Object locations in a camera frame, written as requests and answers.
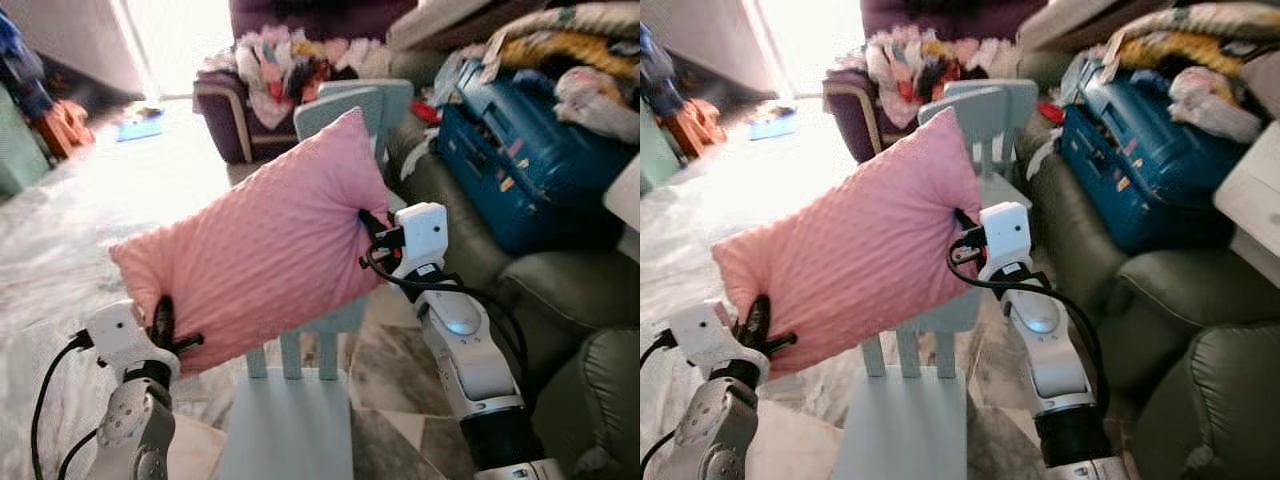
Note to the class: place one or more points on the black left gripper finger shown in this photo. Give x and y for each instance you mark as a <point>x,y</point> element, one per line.
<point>163,320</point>
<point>756,320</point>

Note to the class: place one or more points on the pink dotted pillow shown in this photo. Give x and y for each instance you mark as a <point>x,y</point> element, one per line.
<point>260,250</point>
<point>860,250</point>

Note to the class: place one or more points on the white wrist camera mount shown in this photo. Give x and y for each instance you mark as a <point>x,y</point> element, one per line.
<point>425,235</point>
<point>1008,235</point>
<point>120,335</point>
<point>705,335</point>

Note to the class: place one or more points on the grey-green leather armchair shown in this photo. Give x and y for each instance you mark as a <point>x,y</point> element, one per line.
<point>560,290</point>
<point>1170,290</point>

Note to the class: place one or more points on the yellow patterned quilt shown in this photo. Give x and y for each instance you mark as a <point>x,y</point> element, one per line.
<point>570,35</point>
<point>1200,35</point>

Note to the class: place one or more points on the orange toy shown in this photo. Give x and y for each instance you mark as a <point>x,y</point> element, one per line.
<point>62,128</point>
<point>695,128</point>

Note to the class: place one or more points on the brown wooden board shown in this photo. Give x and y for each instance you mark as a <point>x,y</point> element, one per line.
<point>1075,22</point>
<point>450,22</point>

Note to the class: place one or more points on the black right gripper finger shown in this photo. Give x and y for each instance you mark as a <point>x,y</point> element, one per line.
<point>372,222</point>
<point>966,220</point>

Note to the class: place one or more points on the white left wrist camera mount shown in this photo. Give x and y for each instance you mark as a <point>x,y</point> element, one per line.
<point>705,335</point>
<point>120,335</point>

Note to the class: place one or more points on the white crumpled cloth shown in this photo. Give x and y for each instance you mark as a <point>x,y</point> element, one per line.
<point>595,100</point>
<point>1210,100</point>

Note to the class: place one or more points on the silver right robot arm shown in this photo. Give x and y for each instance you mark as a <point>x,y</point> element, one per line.
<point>470,360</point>
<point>1050,360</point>

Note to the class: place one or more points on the colourful clothes pile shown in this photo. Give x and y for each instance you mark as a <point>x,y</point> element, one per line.
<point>920,70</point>
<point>280,70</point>

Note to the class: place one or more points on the pale green box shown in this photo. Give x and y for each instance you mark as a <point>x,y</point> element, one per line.
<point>655,155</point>
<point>20,150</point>

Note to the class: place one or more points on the purple armchair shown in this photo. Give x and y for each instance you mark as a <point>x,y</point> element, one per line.
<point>850,125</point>
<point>225,125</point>

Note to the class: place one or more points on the dark blue garment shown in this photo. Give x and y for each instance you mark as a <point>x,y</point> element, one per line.
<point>658,70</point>
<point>20,65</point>

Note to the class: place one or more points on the small blue floor item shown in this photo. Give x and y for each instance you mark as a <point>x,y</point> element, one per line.
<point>140,125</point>
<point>772,125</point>

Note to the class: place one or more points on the small red item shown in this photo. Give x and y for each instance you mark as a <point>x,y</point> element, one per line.
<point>425,110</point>
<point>1052,111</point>

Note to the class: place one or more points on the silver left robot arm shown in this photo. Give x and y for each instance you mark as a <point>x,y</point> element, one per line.
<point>130,430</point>
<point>715,430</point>

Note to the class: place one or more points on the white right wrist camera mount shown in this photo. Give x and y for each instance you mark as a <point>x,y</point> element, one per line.
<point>1008,235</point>
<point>425,235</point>

